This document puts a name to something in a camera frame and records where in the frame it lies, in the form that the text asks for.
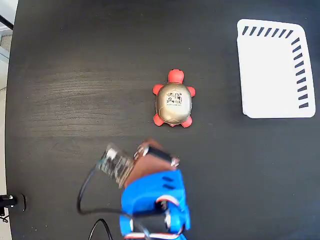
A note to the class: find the gold shell red turtle toy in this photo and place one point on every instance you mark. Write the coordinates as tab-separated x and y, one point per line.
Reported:
173	102

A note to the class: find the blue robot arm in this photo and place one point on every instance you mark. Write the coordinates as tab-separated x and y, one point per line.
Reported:
152	190

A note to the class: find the white plastic tray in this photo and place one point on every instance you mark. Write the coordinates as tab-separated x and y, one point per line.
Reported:
267	82

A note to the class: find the black table clamp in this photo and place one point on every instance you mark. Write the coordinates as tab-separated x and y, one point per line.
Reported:
15	201

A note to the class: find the black metal bar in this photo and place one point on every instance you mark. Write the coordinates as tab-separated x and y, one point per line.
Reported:
6	21

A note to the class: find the bare camera circuit board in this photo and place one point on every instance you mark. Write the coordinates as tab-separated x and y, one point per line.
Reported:
116	165

